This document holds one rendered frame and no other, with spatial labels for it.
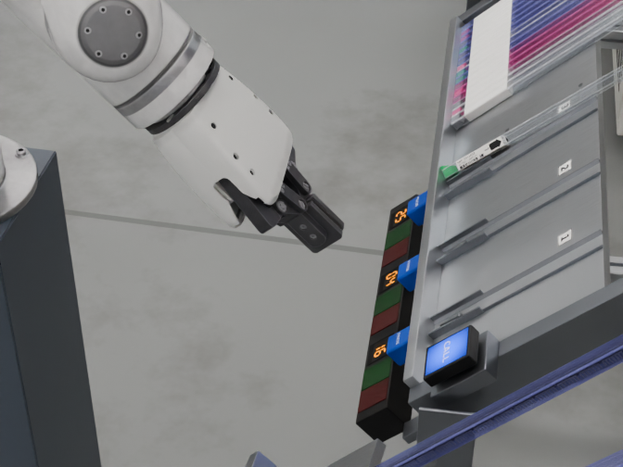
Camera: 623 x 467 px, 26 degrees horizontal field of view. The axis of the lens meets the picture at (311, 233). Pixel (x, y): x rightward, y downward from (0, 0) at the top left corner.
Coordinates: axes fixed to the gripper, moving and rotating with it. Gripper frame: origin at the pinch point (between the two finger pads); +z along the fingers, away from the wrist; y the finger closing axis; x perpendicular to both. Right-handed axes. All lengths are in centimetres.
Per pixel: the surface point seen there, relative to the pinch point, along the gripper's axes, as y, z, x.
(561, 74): -42.5, 21.5, 8.7
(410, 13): -200, 64, -66
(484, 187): -29.6, 21.5, -1.0
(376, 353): -13.3, 22.4, -14.3
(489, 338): -1.4, 18.8, 3.1
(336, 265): -104, 61, -70
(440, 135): -41.1, 19.3, -6.1
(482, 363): 1.7, 18.6, 2.8
